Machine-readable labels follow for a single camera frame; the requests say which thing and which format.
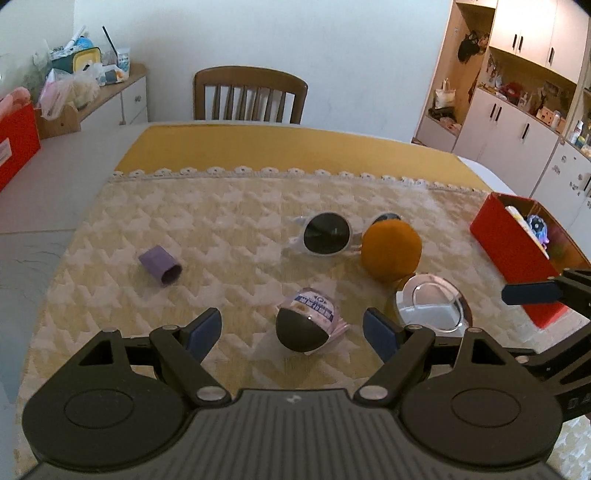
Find small purple cylinder cap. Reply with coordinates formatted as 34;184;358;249
139;246;182;288

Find red tin box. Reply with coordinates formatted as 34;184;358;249
469;193;591;329

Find round silver metal tin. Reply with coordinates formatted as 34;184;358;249
394;273;472;333

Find white sideboard wooden top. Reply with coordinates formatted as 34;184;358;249
34;63;149;139

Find black egg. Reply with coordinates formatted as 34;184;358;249
275;287;350;355

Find yellow cream patterned tablecloth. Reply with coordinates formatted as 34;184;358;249
18;124;591;480

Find purple plush toy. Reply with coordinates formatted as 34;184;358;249
526;215;553;245

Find clear plastic bag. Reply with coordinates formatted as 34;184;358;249
39;68;100;121

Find small blue white carton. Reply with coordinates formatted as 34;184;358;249
115;46;133;81

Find orange plush ball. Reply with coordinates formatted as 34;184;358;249
360;219;423;283

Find white plastic bottle yellow label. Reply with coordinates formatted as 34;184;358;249
505;205;550;259

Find brown wooden chair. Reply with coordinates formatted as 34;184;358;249
193;66;309;125

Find green yellow storage case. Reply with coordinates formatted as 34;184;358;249
50;46;103;75

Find white frame sunglasses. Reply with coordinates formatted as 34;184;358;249
283;211;402;257

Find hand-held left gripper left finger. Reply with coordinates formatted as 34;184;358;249
78;308;232;409

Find red cardboard box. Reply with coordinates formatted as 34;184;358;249
0;88;41;192

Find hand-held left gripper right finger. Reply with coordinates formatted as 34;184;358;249
353;308;539;409

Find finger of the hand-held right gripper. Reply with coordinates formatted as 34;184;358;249
502;276;573;305

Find large white wall cabinet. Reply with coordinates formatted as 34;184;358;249
411;0;591;241

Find white tote bag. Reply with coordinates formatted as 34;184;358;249
434;79;458;112

